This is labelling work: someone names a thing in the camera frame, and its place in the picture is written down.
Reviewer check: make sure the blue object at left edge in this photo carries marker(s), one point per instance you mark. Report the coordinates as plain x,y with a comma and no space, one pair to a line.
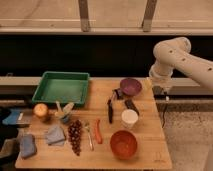
14,118

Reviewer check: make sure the metal fork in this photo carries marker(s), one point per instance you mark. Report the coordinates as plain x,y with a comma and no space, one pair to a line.
87,128

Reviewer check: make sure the green plastic tray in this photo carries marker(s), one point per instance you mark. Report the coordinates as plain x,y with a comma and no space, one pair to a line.
64,87

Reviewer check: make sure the orange red bowl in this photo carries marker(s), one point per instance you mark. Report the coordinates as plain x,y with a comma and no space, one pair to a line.
123,144

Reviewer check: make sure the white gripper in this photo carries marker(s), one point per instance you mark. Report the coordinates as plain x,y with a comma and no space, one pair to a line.
161,85

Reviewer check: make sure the blue sponge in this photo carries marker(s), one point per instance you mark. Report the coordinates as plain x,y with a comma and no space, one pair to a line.
27,146

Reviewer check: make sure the black handled knife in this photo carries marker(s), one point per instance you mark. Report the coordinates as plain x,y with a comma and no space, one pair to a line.
110,110

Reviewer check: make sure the yellow apple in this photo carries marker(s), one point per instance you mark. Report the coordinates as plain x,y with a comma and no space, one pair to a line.
41,111

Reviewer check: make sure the red chili pepper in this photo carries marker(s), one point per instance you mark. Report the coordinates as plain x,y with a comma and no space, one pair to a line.
98,136

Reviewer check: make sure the white paper cup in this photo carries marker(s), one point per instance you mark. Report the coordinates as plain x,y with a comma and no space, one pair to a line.
129,118

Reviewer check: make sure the small black purple object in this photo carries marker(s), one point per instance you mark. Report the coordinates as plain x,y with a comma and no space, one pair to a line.
119,94

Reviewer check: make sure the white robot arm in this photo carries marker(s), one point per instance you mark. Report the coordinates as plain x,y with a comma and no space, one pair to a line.
175,54

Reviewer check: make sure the small cup with utensils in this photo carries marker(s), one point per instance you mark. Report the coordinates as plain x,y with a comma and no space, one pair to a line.
64,113

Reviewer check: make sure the bunch of dark grapes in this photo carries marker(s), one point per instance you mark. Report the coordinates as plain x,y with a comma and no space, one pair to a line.
74,133

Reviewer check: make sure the purple bowl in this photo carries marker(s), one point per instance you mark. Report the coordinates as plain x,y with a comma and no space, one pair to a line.
130,86

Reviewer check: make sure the light blue cloth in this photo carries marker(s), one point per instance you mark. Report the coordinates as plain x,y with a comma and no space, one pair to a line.
55,136

